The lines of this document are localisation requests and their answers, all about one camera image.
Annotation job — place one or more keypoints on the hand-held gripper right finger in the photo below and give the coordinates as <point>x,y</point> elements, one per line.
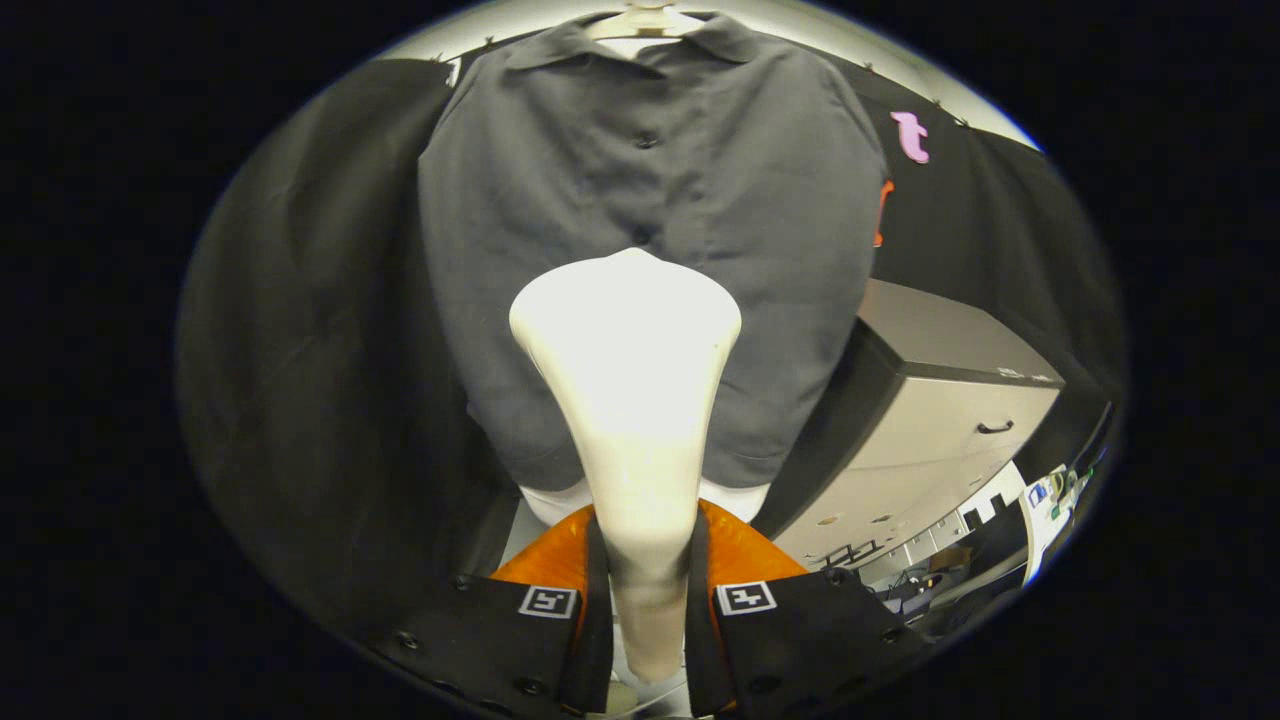
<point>810,640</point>

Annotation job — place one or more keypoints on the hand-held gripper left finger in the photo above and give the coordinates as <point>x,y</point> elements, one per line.
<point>480,640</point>

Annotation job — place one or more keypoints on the grey button shirt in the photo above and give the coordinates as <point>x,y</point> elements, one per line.
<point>560,190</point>

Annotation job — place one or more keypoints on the grey cabinet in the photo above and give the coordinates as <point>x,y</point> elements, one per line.
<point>930,450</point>

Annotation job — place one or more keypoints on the cluttered white side table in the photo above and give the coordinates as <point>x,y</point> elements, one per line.
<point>1045,510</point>

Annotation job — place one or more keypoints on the black backdrop cloth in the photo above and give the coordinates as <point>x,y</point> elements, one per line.
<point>300,350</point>

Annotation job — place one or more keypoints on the white mannequin torso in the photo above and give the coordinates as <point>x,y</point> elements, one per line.
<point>645,22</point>

